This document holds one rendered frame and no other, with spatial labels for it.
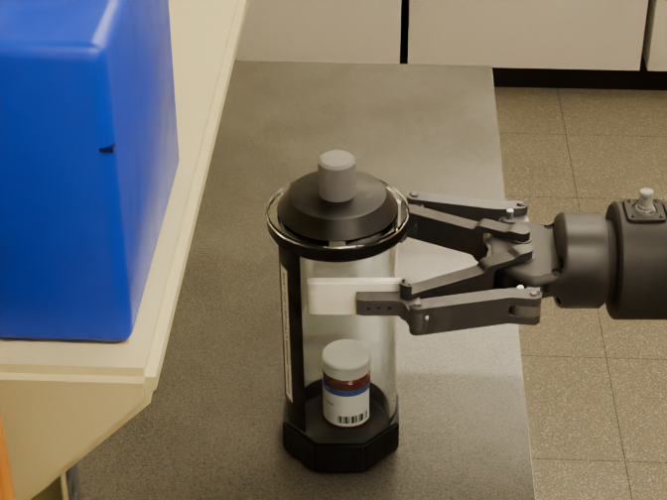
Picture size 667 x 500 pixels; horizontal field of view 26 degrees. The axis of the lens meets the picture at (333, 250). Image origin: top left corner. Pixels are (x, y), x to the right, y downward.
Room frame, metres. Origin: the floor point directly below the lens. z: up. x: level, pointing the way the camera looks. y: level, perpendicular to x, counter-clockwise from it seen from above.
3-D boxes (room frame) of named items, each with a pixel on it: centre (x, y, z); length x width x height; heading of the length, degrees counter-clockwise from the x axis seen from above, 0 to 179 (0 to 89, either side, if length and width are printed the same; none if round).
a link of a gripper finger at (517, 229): (0.97, -0.10, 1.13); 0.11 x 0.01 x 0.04; 60
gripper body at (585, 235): (0.93, -0.16, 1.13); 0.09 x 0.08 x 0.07; 88
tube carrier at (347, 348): (0.93, 0.00, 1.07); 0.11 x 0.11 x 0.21
